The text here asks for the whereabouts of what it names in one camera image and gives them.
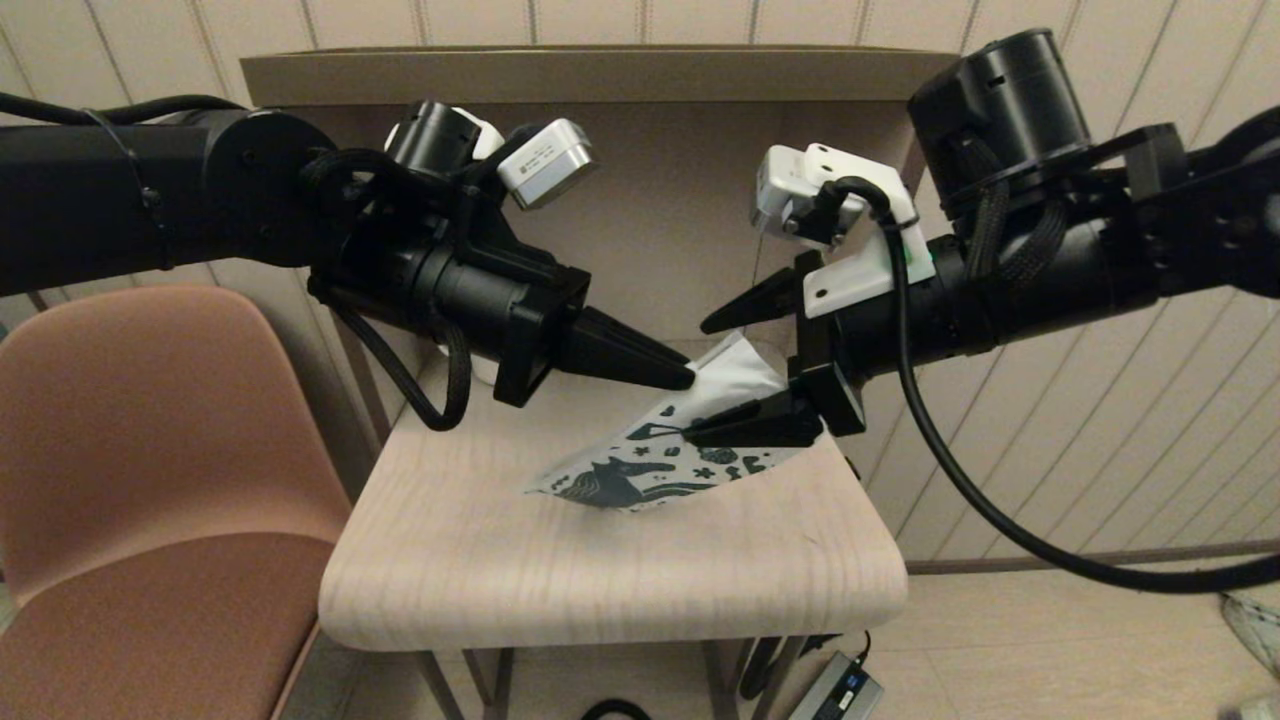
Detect white horse-print zipper pouch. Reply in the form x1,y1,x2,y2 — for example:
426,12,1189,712
525,332,816,513

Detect white ribbed ceramic mug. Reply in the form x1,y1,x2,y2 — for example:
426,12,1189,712
440,343,501,387

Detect light wood shelf desk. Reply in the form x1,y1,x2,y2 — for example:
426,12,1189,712
242,47,961,501

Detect grey power adapter brick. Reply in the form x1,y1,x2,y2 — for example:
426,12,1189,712
790,652,885,720

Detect dark metal table legs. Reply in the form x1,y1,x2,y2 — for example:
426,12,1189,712
418,638,806,720

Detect brown pink upholstered chair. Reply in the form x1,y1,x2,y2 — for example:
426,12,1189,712
0,283,353,720

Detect grey crumpled floor debris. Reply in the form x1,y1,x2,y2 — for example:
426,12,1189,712
1220,590,1280,681

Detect white right camera bracket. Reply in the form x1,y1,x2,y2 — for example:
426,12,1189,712
765,143,937,321

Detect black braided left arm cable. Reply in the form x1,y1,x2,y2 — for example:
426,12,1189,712
310,280,473,433

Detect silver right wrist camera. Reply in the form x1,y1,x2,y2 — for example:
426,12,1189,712
752,145,871,246

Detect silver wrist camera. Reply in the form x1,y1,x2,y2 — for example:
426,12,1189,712
497,118,596,211
752,145,871,246

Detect black right camera cable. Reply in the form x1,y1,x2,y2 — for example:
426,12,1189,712
828,177,1280,595

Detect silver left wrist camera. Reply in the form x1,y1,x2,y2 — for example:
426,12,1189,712
497,118,596,211

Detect black floor power cable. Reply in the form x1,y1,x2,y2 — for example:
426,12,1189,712
738,628,871,703

